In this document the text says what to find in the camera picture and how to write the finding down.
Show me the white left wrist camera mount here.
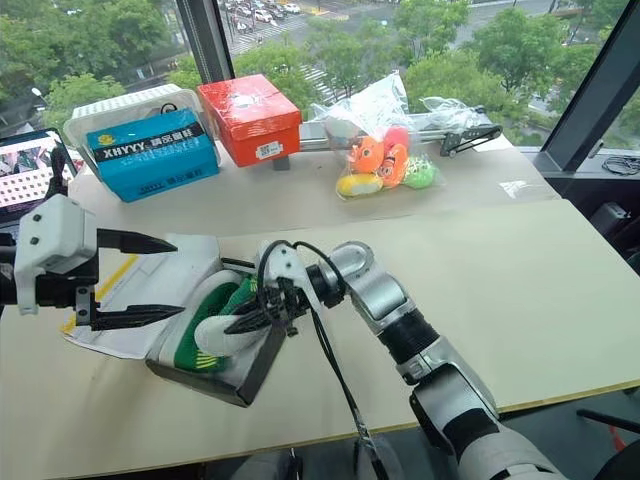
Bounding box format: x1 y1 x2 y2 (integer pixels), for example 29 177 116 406
13 193 99 316

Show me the black and white shoebox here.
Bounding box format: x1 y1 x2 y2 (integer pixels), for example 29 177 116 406
144 249 290 409

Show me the grey rounded shape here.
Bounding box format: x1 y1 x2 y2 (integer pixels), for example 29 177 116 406
349 433 407 480
228 448 307 480

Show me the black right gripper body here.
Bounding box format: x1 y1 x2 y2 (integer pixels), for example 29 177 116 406
257 276 312 339

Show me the orange shoebox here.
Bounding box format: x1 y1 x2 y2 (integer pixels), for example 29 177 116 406
196 73 303 169

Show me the white and green shoe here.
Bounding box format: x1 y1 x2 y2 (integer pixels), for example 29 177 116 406
172 269 281 375

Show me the red plush toy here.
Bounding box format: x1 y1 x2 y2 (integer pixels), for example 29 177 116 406
382 124 411 151

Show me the blue cardboard box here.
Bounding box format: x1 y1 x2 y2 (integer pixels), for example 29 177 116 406
85 107 222 204

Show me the green plush toy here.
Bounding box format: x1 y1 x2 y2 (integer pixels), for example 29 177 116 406
402 154 441 191

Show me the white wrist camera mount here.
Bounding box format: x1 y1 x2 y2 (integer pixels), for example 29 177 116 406
13 193 99 316
255 240 314 302

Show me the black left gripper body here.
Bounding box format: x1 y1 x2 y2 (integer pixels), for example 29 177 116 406
33 227 122 332

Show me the black cable bundle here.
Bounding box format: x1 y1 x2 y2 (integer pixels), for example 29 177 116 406
601 155 640 177

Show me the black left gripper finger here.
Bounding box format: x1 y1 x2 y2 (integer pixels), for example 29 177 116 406
89 304 187 333
97 228 179 256

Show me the yellow plush toy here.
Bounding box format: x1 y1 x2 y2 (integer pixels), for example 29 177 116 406
335 172 385 198

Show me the clear plastic toy bag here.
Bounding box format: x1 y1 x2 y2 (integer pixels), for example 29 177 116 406
309 71 447 202

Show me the crumpled clear plastic bag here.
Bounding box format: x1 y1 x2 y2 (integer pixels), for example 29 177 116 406
417 95 486 132

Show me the dark slanted window frame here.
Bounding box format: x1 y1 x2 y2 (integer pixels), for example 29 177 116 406
539 0 640 175

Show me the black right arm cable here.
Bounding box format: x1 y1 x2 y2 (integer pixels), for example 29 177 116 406
257 239 392 480

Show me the dark window pillar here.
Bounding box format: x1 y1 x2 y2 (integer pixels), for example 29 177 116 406
174 0 236 87

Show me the white perforated plastic basket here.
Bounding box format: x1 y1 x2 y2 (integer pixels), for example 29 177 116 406
63 83 199 151

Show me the orange clownfish plush toy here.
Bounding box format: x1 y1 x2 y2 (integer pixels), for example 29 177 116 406
377 143 409 189

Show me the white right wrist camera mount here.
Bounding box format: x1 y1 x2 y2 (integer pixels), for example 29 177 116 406
255 240 314 302

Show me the laptop screen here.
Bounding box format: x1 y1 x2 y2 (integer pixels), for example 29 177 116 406
0 127 79 232

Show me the black box object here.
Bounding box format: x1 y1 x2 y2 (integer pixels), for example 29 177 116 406
588 201 634 242

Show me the orange fish plush toy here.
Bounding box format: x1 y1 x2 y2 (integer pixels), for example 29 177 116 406
348 134 386 174

